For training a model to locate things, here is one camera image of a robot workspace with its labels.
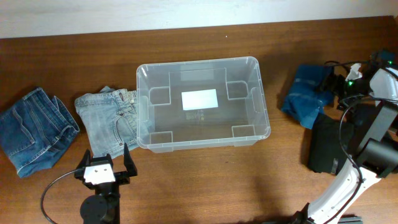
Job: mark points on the dark navy garment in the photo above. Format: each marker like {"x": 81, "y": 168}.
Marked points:
{"x": 361, "y": 118}

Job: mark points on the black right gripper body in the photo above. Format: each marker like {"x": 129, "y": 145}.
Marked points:
{"x": 351, "y": 90}

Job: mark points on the clear plastic storage container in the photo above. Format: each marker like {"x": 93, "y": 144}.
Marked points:
{"x": 241, "y": 118}

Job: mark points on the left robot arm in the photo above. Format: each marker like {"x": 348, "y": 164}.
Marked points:
{"x": 104, "y": 206}

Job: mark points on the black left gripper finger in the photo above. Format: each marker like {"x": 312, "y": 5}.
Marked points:
{"x": 85, "y": 160}
{"x": 128, "y": 161}

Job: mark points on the dark blue folded jeans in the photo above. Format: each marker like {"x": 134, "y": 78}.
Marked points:
{"x": 36, "y": 132}

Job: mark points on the black garment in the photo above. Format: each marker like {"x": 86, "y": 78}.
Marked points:
{"x": 325, "y": 153}

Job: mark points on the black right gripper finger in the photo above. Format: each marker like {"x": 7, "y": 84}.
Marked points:
{"x": 330, "y": 75}
{"x": 332, "y": 86}

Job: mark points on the teal blue garment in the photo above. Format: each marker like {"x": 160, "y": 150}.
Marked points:
{"x": 303, "y": 101}

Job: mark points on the white label in container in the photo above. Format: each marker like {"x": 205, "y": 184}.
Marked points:
{"x": 198, "y": 100}

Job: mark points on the light blue jeans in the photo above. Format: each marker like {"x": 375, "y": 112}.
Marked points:
{"x": 109, "y": 117}

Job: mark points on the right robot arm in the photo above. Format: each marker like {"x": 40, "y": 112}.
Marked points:
{"x": 377, "y": 159}

